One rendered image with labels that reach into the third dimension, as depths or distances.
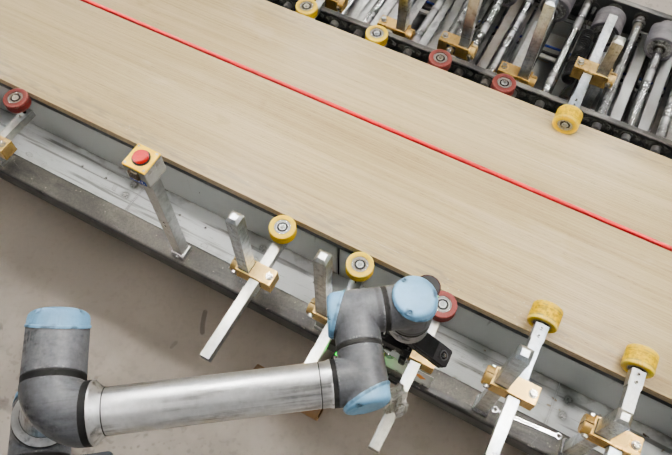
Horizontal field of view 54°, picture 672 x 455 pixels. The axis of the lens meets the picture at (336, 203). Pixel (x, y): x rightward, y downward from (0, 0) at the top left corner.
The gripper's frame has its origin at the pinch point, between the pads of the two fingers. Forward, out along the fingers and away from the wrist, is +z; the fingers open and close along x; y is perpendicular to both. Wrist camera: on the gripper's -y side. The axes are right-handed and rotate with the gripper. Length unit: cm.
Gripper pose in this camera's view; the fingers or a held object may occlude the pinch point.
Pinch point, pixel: (406, 357)
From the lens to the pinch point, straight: 162.5
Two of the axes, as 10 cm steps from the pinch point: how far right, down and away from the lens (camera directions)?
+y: -8.8, -4.1, 2.2
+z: -0.1, 5.0, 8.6
